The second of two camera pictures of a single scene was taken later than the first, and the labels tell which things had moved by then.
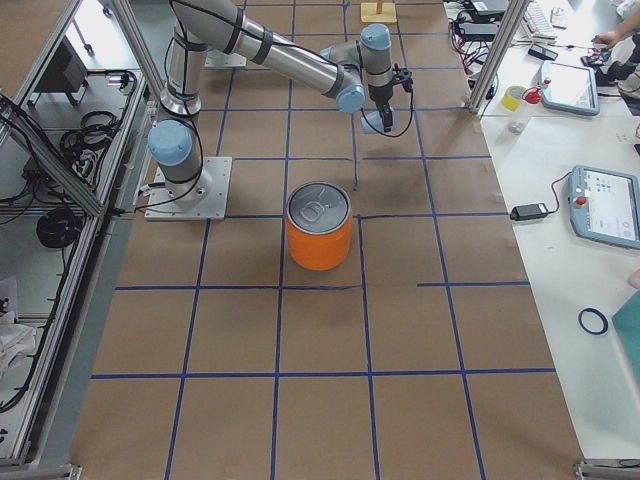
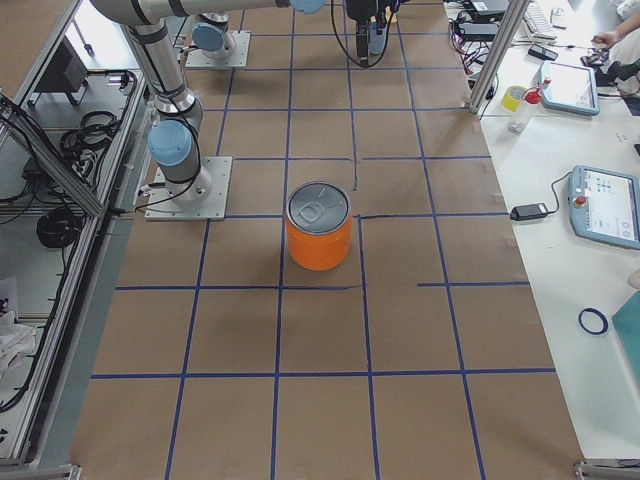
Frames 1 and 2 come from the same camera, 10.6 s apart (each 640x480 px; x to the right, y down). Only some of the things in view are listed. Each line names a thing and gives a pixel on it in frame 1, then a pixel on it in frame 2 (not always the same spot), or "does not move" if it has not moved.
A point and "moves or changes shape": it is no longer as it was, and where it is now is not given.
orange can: [319, 218] does not move
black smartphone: [541, 52] does not move
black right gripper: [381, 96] to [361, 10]
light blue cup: [375, 120] moves or changes shape
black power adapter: [478, 31] does not move
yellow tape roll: [512, 97] does not move
